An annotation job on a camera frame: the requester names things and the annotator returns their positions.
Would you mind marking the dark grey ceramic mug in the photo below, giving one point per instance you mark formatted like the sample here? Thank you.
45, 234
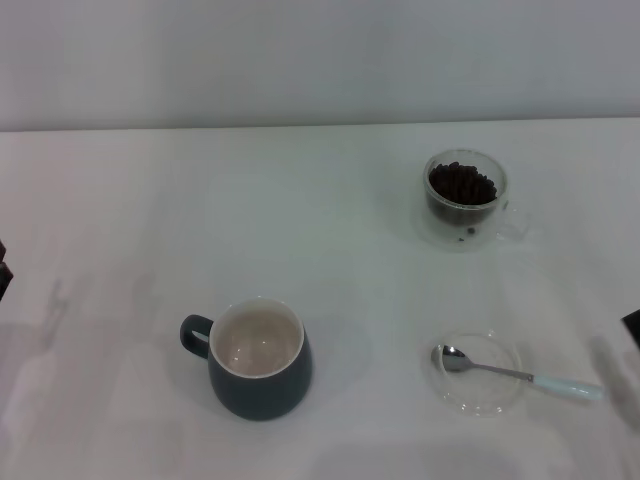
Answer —
260, 395

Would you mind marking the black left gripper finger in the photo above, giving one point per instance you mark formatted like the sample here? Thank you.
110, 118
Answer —
2, 250
4, 280

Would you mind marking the small clear glass dish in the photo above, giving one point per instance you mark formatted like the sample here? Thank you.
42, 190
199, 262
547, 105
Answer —
482, 401

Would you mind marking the clear glass saucer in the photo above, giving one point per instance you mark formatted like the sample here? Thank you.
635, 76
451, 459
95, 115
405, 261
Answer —
450, 246

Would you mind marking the pile of coffee beans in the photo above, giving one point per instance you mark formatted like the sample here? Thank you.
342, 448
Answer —
462, 185

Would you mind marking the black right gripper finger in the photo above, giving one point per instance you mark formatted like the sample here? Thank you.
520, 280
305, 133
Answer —
633, 325

